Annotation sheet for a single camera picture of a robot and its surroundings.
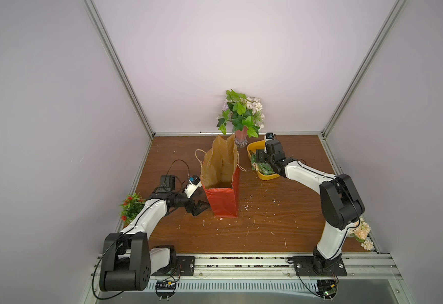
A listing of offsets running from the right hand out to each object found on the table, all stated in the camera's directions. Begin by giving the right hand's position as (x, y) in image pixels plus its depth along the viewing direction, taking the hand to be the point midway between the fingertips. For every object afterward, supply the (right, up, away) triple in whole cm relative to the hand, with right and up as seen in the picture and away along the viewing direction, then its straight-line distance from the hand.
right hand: (267, 146), depth 95 cm
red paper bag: (-25, -15, +1) cm, 29 cm away
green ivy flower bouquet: (-14, +17, -8) cm, 23 cm away
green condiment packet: (-7, -9, 0) cm, 12 cm away
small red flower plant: (-59, -25, -22) cm, 68 cm away
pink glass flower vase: (-13, +6, +14) cm, 20 cm away
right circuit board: (+18, -55, -25) cm, 63 cm away
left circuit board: (-45, -56, -24) cm, 75 cm away
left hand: (-31, -23, -12) cm, 41 cm away
